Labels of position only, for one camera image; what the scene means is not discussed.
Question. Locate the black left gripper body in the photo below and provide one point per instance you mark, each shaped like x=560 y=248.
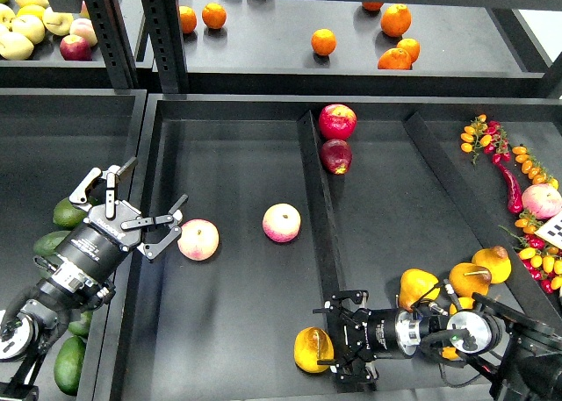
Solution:
x=95 y=248

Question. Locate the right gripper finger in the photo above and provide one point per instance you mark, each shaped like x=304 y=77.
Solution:
x=347 y=306
x=350 y=369

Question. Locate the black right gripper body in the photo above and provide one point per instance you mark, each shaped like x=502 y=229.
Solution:
x=368 y=335

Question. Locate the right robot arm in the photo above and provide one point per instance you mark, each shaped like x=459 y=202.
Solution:
x=520 y=357

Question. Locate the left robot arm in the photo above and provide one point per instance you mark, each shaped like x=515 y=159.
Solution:
x=39 y=315

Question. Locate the green avocado top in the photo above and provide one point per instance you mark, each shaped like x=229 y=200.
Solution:
x=66 y=215

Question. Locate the green avocado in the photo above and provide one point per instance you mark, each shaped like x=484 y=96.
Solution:
x=68 y=365
x=66 y=215
x=81 y=327

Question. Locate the yellow pear with stem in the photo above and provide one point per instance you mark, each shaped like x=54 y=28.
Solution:
x=467 y=278

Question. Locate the green avocado bottom left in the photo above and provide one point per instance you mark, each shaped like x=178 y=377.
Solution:
x=68 y=365

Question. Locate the pale yellow pear front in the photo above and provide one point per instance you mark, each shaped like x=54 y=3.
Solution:
x=15 y=46

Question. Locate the pink apple left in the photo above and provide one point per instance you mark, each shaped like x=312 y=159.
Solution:
x=199 y=239

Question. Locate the pink apple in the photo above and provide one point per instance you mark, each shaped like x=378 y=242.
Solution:
x=281 y=223
x=199 y=239

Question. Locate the black left bin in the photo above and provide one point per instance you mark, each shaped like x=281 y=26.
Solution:
x=50 y=139

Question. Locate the black bin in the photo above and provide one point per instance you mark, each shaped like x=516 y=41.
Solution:
x=223 y=329
x=50 y=139

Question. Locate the pink apple centre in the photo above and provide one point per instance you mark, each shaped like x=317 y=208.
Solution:
x=281 y=223

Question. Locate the black centre bin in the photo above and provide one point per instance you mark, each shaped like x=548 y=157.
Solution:
x=223 y=329

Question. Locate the red apple on shelf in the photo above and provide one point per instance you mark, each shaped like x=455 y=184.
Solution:
x=75 y=48

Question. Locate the dark red apple lower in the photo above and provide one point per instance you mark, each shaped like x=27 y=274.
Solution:
x=336 y=156

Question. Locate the pale yellow apple shelf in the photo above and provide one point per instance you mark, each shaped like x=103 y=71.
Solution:
x=58 y=23

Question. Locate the red apple upper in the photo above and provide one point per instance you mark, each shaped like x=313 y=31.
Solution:
x=337 y=121

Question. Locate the cherry tomato bunch lower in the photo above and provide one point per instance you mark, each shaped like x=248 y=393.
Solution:
x=540 y=258

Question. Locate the cherry tomato bunch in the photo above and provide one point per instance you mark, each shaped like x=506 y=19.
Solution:
x=540 y=258
x=487 y=137

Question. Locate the red chili pepper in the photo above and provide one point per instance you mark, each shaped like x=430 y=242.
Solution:
x=514 y=202

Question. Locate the orange on shelf left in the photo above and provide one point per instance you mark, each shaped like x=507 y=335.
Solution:
x=214 y=16

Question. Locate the white checker marker card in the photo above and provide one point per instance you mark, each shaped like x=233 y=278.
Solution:
x=551 y=231

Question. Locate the pink apple right bin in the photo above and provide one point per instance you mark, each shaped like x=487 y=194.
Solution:
x=542 y=200

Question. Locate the orange on shelf centre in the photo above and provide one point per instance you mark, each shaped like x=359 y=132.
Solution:
x=323 y=42

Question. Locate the cherry tomato bunch upper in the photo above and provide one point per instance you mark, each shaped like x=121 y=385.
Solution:
x=487 y=137

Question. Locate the front right orange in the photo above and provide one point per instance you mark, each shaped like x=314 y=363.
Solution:
x=395 y=59

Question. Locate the small right orange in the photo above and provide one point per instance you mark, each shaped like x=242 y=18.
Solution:
x=411 y=46

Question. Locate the orange at shelf back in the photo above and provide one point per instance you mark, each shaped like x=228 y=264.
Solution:
x=372 y=6

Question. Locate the large orange on shelf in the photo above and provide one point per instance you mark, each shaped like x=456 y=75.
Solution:
x=396 y=20

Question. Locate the orange at shelf post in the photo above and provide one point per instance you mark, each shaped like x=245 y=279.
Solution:
x=188 y=19

